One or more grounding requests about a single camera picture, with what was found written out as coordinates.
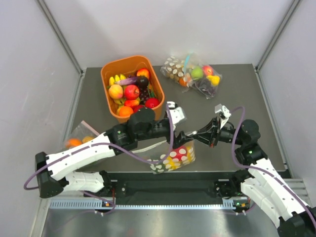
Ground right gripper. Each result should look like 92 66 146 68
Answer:
191 117 244 148

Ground red fake apple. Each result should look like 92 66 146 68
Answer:
169 146 188 162

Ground polka dot zip bag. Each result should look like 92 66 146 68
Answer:
133 140 196 174

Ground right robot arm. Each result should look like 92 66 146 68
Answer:
192 118 316 237

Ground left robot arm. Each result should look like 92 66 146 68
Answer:
35 107 188 198

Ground yellow fake fruit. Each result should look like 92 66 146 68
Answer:
163 158 182 171

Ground purple fake grapes in bag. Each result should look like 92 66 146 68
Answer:
195 78 217 97

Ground yellow fake pear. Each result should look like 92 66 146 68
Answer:
206 75 221 86

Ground clear bag with fruit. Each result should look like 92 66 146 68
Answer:
183 53 222 99

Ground green fake apple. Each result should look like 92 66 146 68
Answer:
191 66 204 79

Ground red apple in bag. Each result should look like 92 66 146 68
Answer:
202 65 214 76

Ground fake eggplant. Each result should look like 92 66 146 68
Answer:
114 76 147 86

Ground brown polka dot bag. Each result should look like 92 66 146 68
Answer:
160 56 187 87

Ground fake banana bunch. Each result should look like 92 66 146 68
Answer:
109 74 126 86

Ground left zip bag with fruit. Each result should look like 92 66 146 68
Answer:
64 121 100 150

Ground orange in left bag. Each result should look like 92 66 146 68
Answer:
65 138 82 149

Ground dark red fruit in bin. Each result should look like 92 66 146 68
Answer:
145 98 160 109

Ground orange in bin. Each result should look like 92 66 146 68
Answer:
118 106 134 117

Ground red yellow apple in bin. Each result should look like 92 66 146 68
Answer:
136 68 151 79

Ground peach in bin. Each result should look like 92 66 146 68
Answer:
108 84 124 99

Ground orange plastic bin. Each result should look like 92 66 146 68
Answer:
101 55 165 123

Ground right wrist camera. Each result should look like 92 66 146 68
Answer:
214 104 231 126

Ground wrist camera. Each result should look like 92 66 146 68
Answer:
214 104 231 126
167 101 187 126

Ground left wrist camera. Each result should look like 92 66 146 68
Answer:
167 101 187 126

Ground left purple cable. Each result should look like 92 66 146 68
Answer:
24 103 175 214

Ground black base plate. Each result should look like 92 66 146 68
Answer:
83 171 250 199

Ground grey cable duct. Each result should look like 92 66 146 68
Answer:
49 197 249 210

